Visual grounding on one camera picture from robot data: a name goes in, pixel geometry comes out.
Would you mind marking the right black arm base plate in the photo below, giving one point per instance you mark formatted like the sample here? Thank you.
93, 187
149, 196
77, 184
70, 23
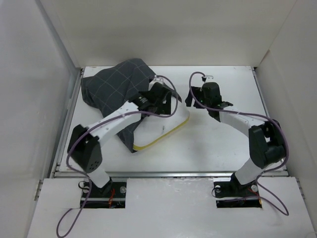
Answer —
231, 195

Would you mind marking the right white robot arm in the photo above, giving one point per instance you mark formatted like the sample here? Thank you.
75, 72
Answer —
266, 144

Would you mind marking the white pillow with yellow piping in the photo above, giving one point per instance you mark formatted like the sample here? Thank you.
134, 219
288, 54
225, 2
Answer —
152, 129

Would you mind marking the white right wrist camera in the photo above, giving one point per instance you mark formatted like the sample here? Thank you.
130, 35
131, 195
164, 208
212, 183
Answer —
207, 78

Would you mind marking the dark grey checked pillowcase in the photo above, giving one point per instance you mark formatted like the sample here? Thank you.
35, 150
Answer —
110, 88

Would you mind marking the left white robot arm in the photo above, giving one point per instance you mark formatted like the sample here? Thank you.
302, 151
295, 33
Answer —
85, 146

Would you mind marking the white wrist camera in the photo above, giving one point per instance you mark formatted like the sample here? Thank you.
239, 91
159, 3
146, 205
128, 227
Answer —
157, 79
207, 78

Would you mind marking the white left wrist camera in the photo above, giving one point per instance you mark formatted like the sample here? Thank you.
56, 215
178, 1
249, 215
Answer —
157, 79

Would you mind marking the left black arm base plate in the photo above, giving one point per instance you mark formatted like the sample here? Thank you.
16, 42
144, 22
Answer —
113, 197

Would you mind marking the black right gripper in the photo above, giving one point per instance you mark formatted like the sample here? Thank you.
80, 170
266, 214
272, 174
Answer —
197, 91

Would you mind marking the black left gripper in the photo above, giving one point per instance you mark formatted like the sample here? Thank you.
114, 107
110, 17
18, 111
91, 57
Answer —
164, 108

